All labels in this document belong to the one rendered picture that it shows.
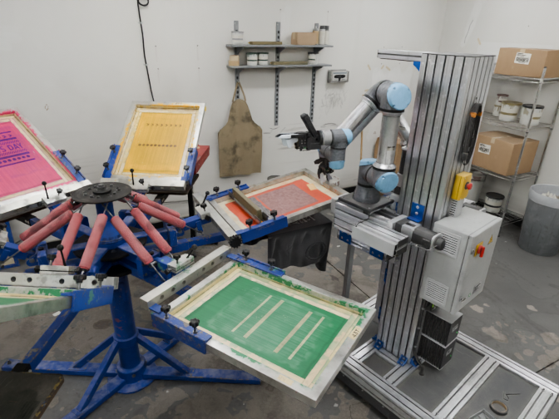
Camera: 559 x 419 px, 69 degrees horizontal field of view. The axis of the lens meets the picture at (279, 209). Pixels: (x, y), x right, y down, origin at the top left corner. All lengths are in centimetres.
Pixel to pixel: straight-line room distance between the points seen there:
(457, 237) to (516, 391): 113
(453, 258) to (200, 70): 313
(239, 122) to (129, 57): 127
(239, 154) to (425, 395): 312
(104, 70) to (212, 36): 109
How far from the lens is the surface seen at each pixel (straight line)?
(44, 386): 177
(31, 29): 419
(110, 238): 236
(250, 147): 469
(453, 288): 232
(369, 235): 214
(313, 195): 272
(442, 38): 622
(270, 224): 236
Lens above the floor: 213
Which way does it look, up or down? 24 degrees down
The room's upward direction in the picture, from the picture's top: 2 degrees clockwise
